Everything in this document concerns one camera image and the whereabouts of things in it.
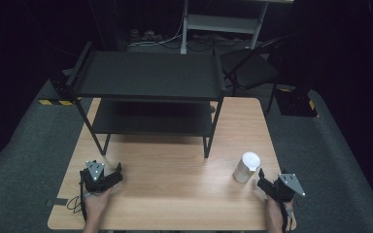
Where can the black two-tier metal shelf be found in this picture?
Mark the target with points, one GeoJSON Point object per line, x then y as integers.
{"type": "Point", "coordinates": [149, 77]}

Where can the black base with striped tape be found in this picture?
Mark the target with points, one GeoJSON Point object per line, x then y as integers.
{"type": "Point", "coordinates": [296, 103]}
{"type": "Point", "coordinates": [56, 93]}

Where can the person's left hand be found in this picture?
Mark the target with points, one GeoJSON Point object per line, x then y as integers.
{"type": "Point", "coordinates": [96, 204]}

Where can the person's right hand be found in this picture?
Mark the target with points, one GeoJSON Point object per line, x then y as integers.
{"type": "Point", "coordinates": [277, 212]}

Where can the white cup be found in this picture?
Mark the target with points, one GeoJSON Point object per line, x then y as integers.
{"type": "Point", "coordinates": [246, 168]}

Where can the white metal stand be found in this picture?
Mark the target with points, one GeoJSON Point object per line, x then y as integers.
{"type": "Point", "coordinates": [221, 24]}

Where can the grey tape strip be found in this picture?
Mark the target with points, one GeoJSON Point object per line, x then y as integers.
{"type": "Point", "coordinates": [57, 202]}

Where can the black folding chair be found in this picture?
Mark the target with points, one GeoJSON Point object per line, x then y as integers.
{"type": "Point", "coordinates": [249, 69]}

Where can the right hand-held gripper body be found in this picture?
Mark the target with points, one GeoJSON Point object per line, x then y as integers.
{"type": "Point", "coordinates": [285, 189]}

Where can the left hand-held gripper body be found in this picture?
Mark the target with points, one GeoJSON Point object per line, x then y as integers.
{"type": "Point", "coordinates": [94, 181]}

